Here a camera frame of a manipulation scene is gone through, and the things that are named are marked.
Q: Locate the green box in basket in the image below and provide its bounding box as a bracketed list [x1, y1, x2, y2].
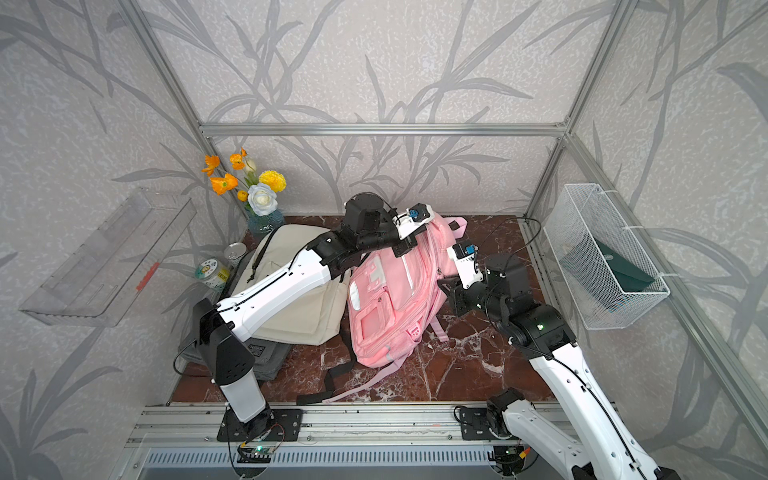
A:
[561, 234, 655, 312]

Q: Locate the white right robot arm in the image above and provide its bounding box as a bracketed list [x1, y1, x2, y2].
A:
[438, 252, 679, 479]

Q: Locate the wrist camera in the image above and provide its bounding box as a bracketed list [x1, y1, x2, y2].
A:
[394, 203, 435, 240]
[447, 240, 483, 289]

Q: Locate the pink backpack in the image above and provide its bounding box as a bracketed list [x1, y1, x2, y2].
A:
[325, 215, 467, 403]

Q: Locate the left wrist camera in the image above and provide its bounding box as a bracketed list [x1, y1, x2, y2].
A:
[394, 203, 435, 240]

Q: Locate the clear acrylic wall shelf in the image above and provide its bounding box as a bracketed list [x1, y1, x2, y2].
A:
[20, 187, 197, 327]

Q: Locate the sunflower label plastic can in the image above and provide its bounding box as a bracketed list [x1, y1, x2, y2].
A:
[195, 258, 230, 292]

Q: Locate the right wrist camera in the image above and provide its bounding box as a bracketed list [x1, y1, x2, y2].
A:
[447, 240, 483, 289]

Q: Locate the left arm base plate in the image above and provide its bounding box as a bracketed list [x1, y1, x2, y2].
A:
[216, 408, 303, 444]

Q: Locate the grey backpack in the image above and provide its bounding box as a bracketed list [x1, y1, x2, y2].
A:
[178, 312, 293, 384]

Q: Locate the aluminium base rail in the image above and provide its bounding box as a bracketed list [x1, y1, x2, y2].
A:
[126, 402, 469, 448]

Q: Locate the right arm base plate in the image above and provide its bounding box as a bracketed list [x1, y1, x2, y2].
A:
[453, 406, 496, 441]

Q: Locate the blue glass vase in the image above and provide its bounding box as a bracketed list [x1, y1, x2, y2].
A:
[246, 207, 285, 236]

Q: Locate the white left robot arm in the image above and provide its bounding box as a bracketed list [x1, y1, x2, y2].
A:
[193, 192, 435, 427]

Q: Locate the white wire mesh basket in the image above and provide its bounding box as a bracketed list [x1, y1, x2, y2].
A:
[544, 183, 670, 330]

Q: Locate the artificial flower bouquet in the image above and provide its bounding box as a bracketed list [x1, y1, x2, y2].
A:
[201, 148, 287, 217]

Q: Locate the beige backpack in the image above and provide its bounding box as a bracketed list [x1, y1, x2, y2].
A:
[230, 224, 355, 406]

